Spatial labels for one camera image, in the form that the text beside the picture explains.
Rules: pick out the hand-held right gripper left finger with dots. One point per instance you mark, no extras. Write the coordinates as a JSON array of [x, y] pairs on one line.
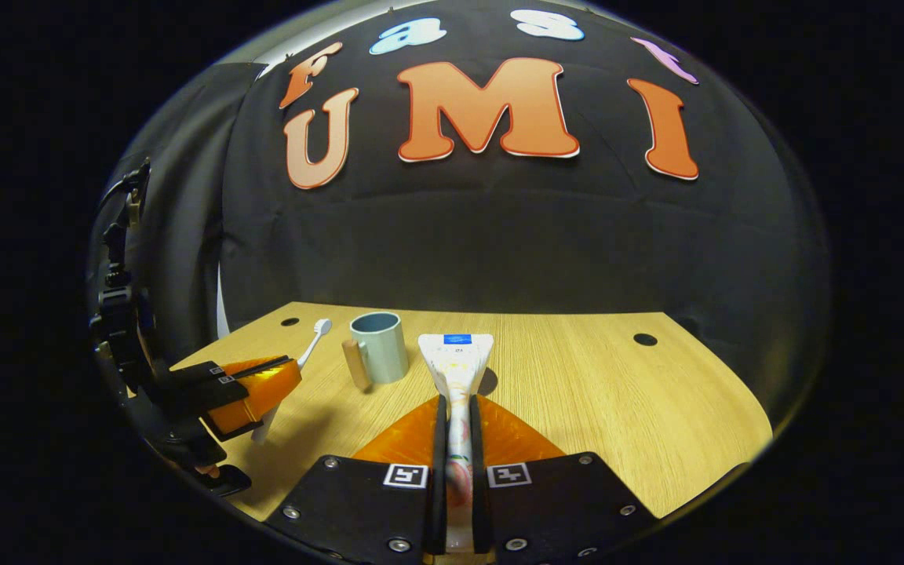
[[358, 502]]

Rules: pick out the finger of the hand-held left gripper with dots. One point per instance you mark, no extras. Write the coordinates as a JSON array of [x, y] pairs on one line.
[[256, 400], [216, 370]]

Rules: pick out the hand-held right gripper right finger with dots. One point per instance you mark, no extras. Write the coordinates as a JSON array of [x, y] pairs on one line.
[[562, 502]]

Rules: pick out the white toothbrush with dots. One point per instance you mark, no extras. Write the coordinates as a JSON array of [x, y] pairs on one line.
[[313, 341]]

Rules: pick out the white toothpaste tube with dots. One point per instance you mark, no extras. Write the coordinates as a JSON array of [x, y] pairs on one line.
[[456, 365]]

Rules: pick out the black backdrop cloth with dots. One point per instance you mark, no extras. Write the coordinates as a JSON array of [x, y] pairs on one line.
[[499, 235]]

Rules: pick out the pale green cup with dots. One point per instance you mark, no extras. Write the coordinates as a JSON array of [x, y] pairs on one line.
[[380, 349]]

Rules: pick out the dark round coaster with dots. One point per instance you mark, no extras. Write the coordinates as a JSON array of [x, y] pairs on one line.
[[489, 383]]

